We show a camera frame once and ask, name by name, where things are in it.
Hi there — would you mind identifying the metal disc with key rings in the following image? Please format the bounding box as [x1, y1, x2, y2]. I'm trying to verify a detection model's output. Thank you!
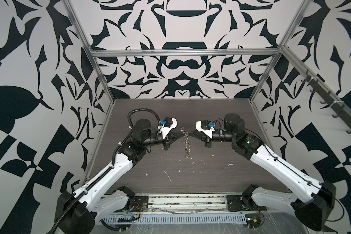
[184, 132, 191, 159]

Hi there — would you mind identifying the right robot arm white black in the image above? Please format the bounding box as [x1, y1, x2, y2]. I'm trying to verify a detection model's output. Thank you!
[188, 114, 336, 232]

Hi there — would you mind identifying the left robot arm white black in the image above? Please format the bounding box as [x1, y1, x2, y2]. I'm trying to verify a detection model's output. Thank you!
[50, 117, 182, 234]

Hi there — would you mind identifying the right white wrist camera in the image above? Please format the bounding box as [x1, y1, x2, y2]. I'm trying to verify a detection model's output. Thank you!
[196, 120, 215, 138]

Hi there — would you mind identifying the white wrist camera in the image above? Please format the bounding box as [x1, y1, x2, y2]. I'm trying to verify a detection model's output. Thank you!
[196, 120, 215, 138]
[160, 117, 177, 139]

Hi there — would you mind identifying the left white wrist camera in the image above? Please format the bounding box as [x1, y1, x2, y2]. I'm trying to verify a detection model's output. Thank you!
[160, 117, 177, 139]

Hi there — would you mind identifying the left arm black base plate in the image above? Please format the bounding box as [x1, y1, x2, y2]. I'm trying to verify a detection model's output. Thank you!
[119, 196, 149, 213]

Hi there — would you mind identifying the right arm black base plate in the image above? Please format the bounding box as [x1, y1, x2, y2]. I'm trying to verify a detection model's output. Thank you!
[226, 195, 267, 212]

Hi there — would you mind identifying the white slotted cable duct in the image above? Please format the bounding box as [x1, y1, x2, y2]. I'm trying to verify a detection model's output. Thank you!
[104, 213, 247, 225]

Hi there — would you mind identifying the small circuit board with wires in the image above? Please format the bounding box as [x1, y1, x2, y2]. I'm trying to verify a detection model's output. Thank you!
[244, 212, 265, 230]

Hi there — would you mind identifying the black corrugated cable conduit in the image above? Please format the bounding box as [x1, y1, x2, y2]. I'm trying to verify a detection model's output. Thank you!
[46, 108, 161, 234]

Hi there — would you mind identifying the black wall hook rack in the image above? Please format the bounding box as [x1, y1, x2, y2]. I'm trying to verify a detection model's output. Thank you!
[302, 69, 351, 134]

